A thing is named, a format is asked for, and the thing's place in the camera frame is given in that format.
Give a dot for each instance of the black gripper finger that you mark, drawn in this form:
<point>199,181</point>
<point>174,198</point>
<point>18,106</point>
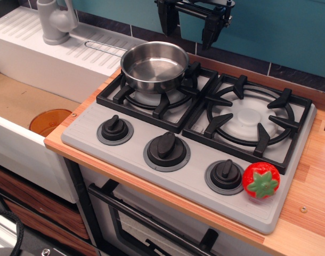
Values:
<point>168,16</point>
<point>211,31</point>

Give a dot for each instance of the black left stove knob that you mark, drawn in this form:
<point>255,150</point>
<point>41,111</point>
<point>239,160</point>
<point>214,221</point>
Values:
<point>115,131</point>

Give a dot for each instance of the black stove knob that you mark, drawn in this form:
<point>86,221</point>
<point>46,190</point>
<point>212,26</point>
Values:
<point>167,153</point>
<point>224,177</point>
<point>115,131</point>

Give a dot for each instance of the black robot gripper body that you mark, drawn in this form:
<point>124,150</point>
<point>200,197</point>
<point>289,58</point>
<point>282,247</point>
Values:
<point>204,9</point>

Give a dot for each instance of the white toy sink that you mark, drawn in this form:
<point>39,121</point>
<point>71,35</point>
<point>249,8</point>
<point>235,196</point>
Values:
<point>36,77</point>

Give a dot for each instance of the black burner grate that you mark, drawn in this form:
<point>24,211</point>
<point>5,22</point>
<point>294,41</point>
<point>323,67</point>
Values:
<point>170,110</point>
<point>283,151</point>

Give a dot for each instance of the black middle stove knob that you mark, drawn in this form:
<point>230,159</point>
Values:
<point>167,153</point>

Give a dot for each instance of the black left burner grate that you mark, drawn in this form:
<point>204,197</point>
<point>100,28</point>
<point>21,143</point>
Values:
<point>170,110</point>

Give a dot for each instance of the black right burner grate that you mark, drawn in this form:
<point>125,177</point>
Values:
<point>283,151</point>

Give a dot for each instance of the wooden drawer front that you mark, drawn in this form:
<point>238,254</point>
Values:
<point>45,213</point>

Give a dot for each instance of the stainless steel pot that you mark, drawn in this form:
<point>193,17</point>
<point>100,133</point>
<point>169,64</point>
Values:
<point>152,67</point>

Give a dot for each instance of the red plastic strawberry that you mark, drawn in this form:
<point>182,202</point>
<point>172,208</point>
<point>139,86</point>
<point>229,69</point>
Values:
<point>261,180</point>

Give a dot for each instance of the oven door with black handle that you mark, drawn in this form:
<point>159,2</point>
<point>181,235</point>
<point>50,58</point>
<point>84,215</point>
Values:
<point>143,226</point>

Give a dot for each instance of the white left burner disc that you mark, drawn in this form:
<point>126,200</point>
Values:
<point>175,97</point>

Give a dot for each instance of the orange plastic bowl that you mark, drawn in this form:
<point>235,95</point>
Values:
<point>44,123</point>

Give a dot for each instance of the grey toy faucet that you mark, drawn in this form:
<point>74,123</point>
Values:
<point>56,23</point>

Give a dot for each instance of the grey toy stove top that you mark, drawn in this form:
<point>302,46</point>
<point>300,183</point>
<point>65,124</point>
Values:
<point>189,181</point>

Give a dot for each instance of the black right stove knob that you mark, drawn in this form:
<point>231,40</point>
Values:
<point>224,177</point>

